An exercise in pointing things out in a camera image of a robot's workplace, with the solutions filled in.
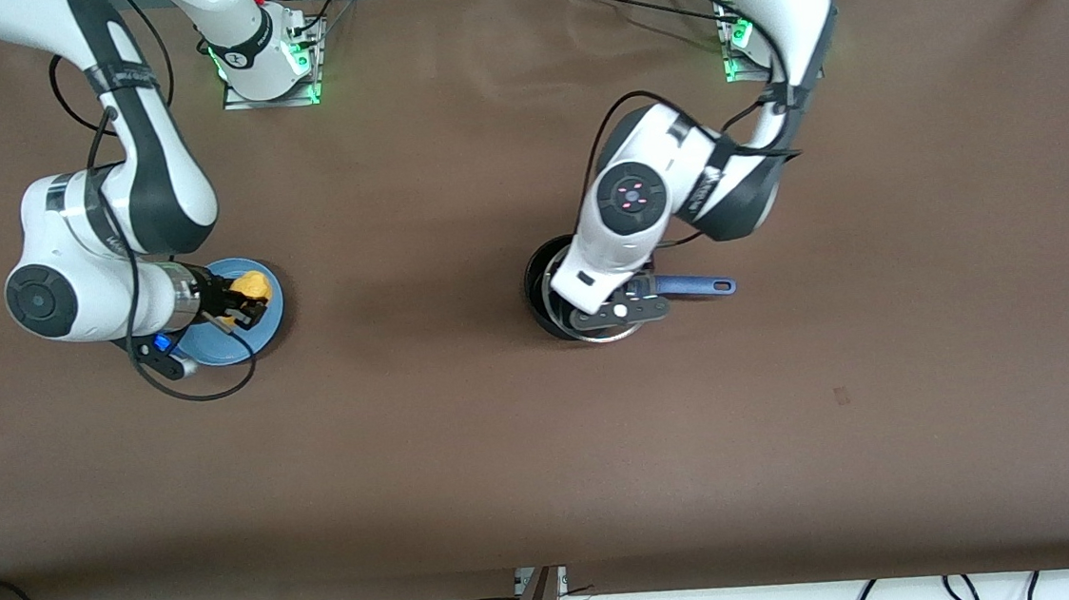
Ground blue round plate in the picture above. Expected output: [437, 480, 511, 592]
[171, 254, 290, 370]

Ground long black table cable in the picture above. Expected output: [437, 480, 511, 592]
[554, 0, 748, 40]

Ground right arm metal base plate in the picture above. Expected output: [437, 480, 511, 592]
[217, 16, 329, 112]

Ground black base connector cables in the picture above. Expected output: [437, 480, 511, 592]
[267, 0, 360, 49]

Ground yellow potato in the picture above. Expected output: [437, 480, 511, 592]
[227, 270, 277, 328]

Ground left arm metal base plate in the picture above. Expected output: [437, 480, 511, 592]
[716, 0, 825, 86]

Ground dark pot with blue handle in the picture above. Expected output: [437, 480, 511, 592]
[520, 221, 741, 347]

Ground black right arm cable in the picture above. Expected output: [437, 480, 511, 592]
[43, 0, 262, 413]

